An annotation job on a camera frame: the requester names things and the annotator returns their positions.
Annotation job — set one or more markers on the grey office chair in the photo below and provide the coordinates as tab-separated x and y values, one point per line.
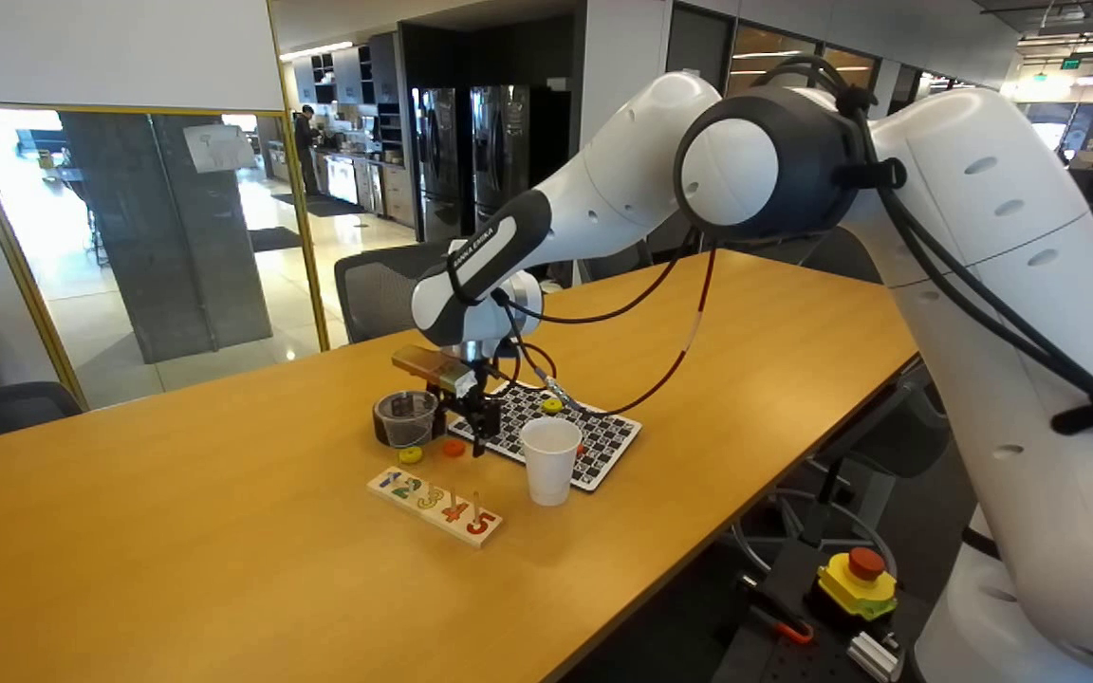
372	286

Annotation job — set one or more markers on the yellow red emergency stop button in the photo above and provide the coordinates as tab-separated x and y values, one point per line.
857	580

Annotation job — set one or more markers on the clear plastic cup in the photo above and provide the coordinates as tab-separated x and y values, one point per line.
406	420

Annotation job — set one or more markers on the black white checkerboard plate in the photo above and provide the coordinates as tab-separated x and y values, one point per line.
604	438

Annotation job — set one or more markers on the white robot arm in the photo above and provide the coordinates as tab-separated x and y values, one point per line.
979	249

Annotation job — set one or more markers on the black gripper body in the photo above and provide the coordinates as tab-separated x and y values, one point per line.
474	406

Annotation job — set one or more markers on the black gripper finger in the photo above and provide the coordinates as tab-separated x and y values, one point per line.
488	438

